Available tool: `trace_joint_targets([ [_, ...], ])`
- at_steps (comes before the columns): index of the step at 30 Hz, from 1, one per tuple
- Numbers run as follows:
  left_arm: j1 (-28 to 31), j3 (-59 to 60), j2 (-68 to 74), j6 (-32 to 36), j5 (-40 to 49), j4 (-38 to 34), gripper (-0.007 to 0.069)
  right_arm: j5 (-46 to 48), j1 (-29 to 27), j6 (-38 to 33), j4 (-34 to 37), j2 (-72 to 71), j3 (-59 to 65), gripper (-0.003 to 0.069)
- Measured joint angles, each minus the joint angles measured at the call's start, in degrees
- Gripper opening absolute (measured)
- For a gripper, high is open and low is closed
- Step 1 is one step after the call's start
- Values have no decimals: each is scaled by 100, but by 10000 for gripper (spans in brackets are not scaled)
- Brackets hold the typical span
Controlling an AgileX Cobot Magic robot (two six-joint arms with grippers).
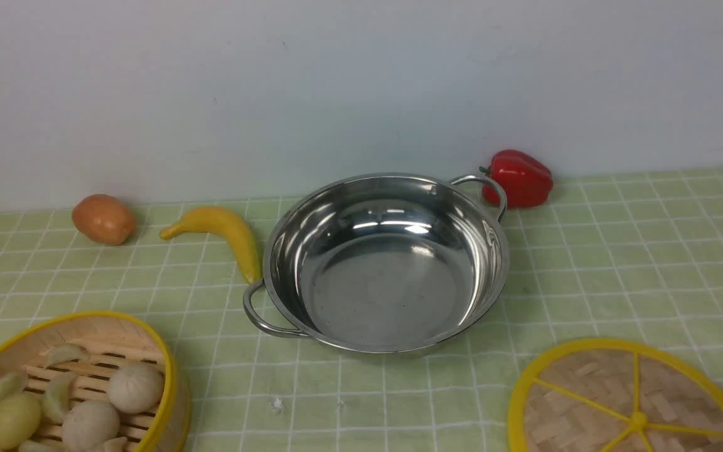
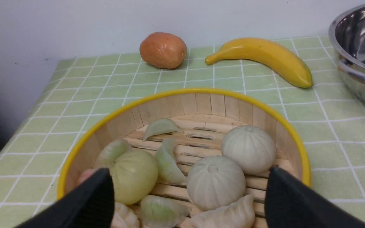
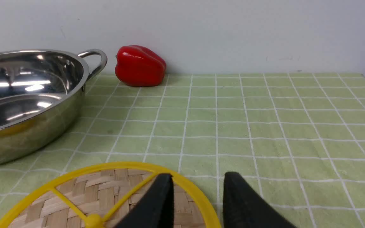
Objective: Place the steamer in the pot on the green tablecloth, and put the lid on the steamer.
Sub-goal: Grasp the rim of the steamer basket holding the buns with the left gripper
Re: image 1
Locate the bamboo steamer lid yellow frame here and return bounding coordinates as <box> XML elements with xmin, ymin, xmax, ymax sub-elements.
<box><xmin>506</xmin><ymin>338</ymin><xmax>723</xmax><ymax>451</ymax></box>

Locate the bamboo steamer basket yellow rim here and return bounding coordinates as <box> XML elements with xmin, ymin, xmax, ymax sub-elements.
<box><xmin>0</xmin><ymin>311</ymin><xmax>192</xmax><ymax>451</ymax></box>

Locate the stainless steel pot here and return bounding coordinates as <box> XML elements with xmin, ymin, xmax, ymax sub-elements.
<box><xmin>243</xmin><ymin>173</ymin><xmax>510</xmax><ymax>354</ymax></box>

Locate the yellow banana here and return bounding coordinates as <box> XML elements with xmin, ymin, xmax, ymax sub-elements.
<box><xmin>159</xmin><ymin>206</ymin><xmax>263</xmax><ymax>284</ymax></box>

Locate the red bell pepper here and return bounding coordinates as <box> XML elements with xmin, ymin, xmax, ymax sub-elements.
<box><xmin>479</xmin><ymin>149</ymin><xmax>554</xmax><ymax>209</ymax></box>

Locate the brown potato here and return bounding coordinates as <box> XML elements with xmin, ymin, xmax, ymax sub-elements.
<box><xmin>72</xmin><ymin>194</ymin><xmax>137</xmax><ymax>246</ymax></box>

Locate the white round bun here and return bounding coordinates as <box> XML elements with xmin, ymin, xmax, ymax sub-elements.
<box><xmin>106</xmin><ymin>362</ymin><xmax>164</xmax><ymax>414</ymax></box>
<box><xmin>62</xmin><ymin>400</ymin><xmax>121</xmax><ymax>451</ymax></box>

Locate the green checkered tablecloth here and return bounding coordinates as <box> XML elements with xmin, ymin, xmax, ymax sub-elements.
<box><xmin>0</xmin><ymin>169</ymin><xmax>723</xmax><ymax>451</ymax></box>

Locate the green dumpling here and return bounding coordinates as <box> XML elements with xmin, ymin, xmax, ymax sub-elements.
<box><xmin>41</xmin><ymin>372</ymin><xmax>78</xmax><ymax>424</ymax></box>
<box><xmin>0</xmin><ymin>371</ymin><xmax>29</xmax><ymax>401</ymax></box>

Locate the green round bun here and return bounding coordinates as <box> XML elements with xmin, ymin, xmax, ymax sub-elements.
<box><xmin>0</xmin><ymin>392</ymin><xmax>43</xmax><ymax>450</ymax></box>

